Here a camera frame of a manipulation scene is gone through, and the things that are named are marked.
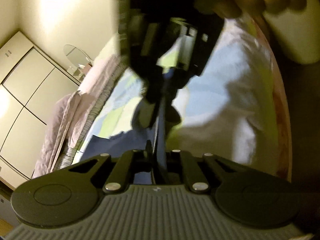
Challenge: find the checkered blue green bedsheet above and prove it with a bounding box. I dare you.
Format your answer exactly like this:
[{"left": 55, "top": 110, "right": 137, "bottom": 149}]
[{"left": 72, "top": 17, "right": 281, "bottom": 176}]

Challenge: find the navy blue garment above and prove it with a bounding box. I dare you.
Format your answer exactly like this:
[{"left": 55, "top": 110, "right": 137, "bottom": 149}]
[{"left": 79, "top": 99, "right": 181, "bottom": 185}]

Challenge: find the pink folded quilt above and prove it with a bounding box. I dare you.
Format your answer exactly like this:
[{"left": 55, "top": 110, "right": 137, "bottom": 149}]
[{"left": 31, "top": 54, "right": 126, "bottom": 179}]

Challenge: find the cream wardrobe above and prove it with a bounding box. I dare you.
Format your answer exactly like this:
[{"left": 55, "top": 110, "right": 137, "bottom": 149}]
[{"left": 1, "top": 31, "right": 80, "bottom": 190}]

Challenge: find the round vanity mirror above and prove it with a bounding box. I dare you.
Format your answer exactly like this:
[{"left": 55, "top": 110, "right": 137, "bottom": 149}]
[{"left": 63, "top": 44, "right": 93, "bottom": 79}]

